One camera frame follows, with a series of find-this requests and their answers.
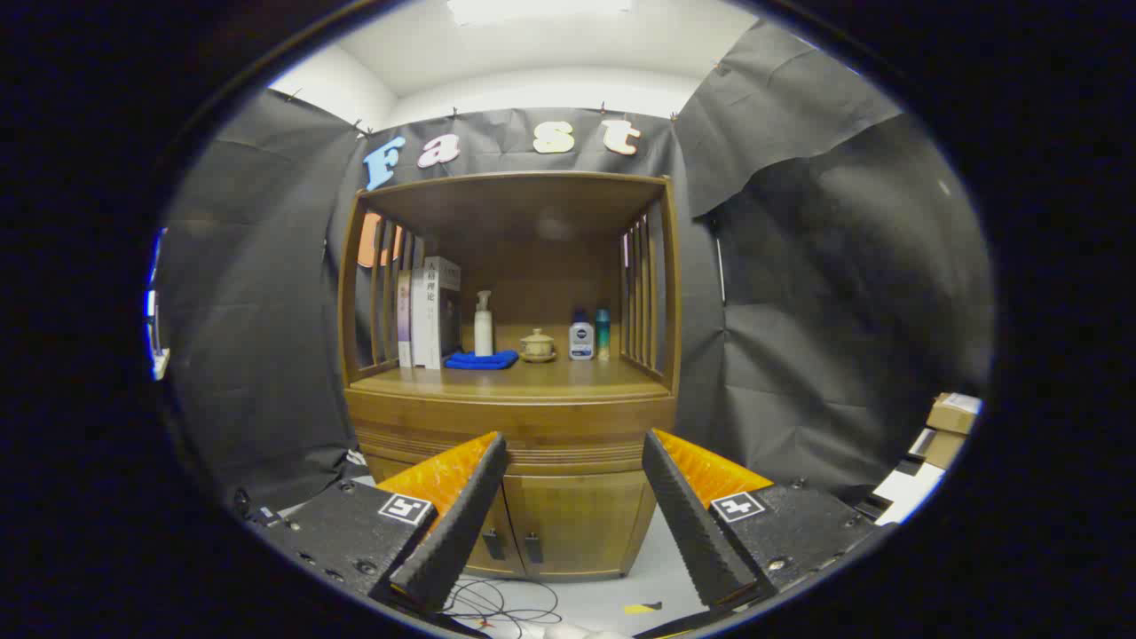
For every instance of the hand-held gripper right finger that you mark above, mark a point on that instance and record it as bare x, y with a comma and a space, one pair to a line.
692, 524

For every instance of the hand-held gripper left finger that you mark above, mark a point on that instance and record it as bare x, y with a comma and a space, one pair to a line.
461, 524

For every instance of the wooden cabinet door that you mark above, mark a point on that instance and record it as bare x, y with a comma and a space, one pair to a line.
577, 524
503, 515

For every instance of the wooden countertop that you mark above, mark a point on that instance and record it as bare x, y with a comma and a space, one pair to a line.
550, 377

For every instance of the wooden cabinet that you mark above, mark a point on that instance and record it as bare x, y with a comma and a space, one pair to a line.
532, 200

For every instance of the yellow black floor tape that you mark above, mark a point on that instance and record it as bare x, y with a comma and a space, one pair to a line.
641, 609

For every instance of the blue folded cloth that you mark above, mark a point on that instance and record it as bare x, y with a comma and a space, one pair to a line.
484, 360

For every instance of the white pump bottle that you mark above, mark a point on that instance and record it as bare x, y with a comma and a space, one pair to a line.
483, 337

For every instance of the beige lidded teacup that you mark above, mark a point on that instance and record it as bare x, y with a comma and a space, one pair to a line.
538, 346

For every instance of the thin purple book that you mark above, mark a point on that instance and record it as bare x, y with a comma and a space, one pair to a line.
405, 328

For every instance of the thick white book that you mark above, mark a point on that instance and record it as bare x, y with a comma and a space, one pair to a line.
430, 319

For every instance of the teal spray can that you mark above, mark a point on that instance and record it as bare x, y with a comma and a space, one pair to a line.
603, 337

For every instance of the white lotion bottle blue cap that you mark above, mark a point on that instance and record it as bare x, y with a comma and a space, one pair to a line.
581, 342

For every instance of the cardboard box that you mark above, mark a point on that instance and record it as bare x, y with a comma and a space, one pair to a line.
942, 448
954, 415

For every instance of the ceiling light panel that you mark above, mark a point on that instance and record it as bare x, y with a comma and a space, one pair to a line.
532, 9

